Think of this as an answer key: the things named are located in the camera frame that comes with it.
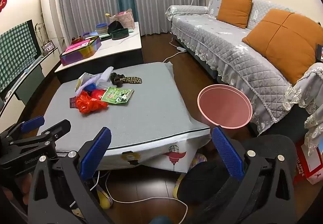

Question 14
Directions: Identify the green checked cloth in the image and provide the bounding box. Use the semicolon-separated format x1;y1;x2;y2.
0;21;37;93

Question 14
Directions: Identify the large orange cushion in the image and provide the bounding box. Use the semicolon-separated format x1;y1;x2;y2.
242;9;323;85

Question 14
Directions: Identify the pink woven basket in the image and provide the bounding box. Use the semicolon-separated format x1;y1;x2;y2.
113;9;134;29

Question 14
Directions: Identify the white standing air conditioner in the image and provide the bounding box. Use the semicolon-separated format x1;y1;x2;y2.
40;0;67;50

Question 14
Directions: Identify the dark brown scrunchie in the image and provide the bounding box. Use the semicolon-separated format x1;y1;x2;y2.
110;72;127;87

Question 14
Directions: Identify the white floor cable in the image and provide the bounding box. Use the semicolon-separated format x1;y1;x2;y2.
93;171;188;224

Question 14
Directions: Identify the colourful gift box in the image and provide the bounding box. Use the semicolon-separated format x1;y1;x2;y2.
60;37;102;66

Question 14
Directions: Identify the red net bag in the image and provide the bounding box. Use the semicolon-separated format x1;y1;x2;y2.
75;90;109;114

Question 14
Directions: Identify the stack of blue bowls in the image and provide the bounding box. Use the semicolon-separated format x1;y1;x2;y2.
95;23;110;35

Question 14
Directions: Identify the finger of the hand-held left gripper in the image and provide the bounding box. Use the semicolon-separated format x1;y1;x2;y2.
11;119;72;150
0;116;45;142

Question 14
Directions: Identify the black bowl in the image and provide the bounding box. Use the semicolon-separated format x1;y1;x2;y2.
107;20;125;35

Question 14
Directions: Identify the pink plastic bin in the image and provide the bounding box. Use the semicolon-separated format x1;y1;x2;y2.
197;85;253;129

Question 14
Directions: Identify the grey cloth covered low table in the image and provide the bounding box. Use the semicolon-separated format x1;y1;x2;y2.
43;62;211;172

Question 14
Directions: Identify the white marble coffee table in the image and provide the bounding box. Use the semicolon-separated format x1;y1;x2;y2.
54;21;144;83

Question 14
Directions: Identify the purple foam net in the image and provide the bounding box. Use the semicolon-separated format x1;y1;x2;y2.
94;76;110;89

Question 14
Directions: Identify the television cabinet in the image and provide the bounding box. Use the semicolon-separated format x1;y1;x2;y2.
0;48;61;123

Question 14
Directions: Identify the leopard print cloth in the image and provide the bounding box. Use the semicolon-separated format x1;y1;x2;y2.
124;76;143;85

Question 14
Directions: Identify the yellow slipper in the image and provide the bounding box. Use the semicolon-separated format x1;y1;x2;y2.
97;186;114;209

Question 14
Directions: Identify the person's left hand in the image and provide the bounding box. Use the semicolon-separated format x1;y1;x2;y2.
4;179;33;205

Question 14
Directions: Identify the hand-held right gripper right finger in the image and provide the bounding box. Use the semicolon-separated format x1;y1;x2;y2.
207;127;296;224

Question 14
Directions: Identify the white lace armrest cover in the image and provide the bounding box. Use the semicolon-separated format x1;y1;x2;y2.
283;62;323;149

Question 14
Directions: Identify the dark green basket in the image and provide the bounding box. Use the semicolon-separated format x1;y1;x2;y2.
110;27;130;41

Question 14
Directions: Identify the red cardboard box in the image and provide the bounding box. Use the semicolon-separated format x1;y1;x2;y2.
293;139;323;185

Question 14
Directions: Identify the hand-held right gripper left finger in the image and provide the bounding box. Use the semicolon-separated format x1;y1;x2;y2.
27;127;113;224

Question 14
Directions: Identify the white plastic bag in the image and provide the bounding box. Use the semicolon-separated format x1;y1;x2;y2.
75;73;97;93

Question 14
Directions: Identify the small orange cushion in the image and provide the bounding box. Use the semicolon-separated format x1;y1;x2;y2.
216;0;253;29

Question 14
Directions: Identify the television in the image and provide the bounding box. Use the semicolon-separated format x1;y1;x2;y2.
0;19;42;93

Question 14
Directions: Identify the white power strip cable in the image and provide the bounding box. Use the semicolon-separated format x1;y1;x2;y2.
161;37;187;63

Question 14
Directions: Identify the green snack packet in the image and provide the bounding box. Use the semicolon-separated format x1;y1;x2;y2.
101;87;135;105

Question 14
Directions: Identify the bamboo plant in vase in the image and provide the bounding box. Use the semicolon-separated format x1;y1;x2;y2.
34;22;47;55

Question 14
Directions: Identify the grey quilted sofa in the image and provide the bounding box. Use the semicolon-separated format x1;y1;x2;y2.
165;0;323;136

